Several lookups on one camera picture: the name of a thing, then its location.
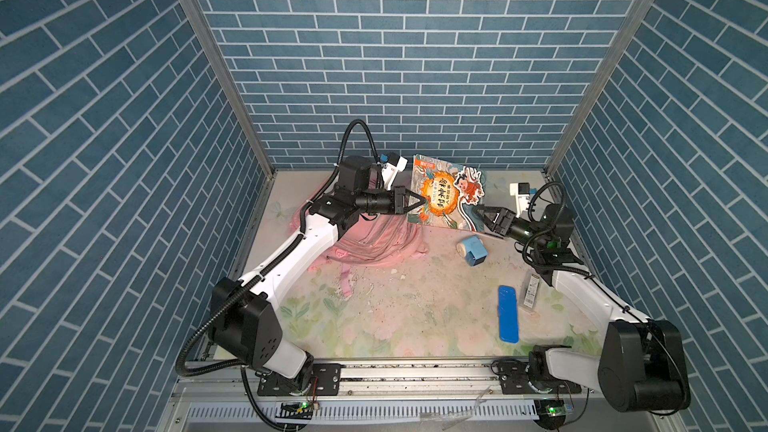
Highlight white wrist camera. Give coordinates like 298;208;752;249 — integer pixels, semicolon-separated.
509;182;532;214
380;152;408;190

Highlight blue electric pencil sharpener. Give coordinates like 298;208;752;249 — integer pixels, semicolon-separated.
456;236;488;267

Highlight blue pencil case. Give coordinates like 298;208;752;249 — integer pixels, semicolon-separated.
497;285;519;344

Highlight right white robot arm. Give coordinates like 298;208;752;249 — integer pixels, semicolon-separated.
474;204;691;415

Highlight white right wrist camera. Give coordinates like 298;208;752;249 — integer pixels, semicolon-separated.
509;182;532;214

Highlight pink student backpack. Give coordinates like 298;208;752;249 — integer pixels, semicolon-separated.
282;160;428;274

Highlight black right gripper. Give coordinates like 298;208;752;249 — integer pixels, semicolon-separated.
475;207;548;253

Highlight colourful children's story book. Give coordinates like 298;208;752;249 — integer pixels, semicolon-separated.
407;154;486;233

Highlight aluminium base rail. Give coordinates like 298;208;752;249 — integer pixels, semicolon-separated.
158;358;684;431

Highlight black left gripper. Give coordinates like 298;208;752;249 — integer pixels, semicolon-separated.
351;186;424;217

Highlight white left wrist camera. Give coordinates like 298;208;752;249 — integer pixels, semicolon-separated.
380;152;408;190

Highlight left black corrugated cable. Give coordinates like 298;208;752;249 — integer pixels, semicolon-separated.
175;118;382;432

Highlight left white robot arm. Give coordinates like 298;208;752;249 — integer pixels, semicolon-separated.
207;154;425;393

